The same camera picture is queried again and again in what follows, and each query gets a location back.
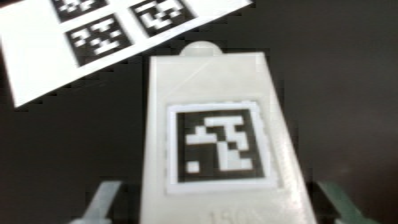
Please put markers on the white stool leg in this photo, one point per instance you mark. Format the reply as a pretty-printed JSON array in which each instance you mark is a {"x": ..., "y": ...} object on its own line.
[{"x": 222, "y": 177}]

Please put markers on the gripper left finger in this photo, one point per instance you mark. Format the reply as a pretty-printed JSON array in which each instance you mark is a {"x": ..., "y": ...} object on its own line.
[{"x": 98, "y": 208}]

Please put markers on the white marker sheet with tags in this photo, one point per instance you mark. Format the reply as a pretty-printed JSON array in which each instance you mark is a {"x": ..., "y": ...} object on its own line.
[{"x": 69, "y": 36}]

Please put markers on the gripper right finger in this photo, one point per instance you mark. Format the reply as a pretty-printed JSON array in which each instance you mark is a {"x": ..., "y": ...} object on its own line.
[{"x": 338, "y": 211}]

